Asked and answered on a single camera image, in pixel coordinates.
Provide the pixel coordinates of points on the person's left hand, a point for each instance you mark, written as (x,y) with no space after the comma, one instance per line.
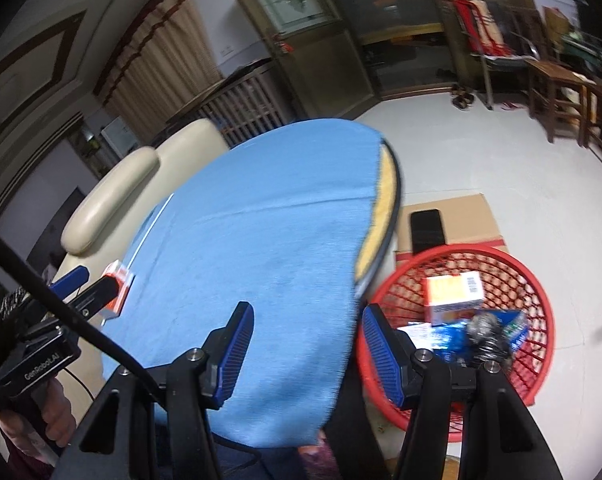
(57,415)

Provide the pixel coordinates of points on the wooden slatted radiator cover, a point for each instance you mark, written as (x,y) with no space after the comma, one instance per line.
(249,102)

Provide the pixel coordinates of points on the beige leather sofa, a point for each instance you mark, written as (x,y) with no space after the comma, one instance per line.
(100,231)

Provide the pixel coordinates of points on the black phone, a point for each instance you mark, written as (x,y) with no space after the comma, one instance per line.
(426,230)

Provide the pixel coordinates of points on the beige curtain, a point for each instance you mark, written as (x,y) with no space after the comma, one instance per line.
(160,64)

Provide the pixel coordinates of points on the red yellow medicine box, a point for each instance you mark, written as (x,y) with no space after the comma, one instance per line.
(452,297)

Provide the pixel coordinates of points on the glass panel door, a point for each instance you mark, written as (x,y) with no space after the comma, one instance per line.
(341,57)

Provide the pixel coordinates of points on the brown cardboard box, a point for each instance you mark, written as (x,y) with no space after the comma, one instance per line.
(465,220)

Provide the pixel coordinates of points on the metal chair with red cloth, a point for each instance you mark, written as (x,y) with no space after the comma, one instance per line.
(502,38)

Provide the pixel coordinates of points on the blue table cloth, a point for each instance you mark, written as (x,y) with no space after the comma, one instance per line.
(278,222)

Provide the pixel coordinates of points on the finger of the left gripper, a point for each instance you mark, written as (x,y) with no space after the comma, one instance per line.
(94,299)
(71,282)

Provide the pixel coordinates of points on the orange white carton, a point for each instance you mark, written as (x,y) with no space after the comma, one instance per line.
(119,279)

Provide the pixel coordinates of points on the white thin stick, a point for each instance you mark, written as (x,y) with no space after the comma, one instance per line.
(144,231)

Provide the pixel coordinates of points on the wooden stool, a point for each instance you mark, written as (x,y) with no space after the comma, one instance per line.
(557,94)

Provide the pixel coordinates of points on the black plastic bag ball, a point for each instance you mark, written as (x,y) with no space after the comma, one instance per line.
(487,340)

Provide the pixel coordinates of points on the blue medicine box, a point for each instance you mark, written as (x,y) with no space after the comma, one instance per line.
(515,326)

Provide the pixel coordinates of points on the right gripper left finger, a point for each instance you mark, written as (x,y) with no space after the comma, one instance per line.
(200,380)

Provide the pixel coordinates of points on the blue plastic bag ball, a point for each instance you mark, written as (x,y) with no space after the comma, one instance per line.
(447,341)

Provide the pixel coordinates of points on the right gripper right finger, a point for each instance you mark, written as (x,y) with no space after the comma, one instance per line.
(415,379)

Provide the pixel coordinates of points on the pair of slippers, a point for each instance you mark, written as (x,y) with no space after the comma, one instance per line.
(462,98)

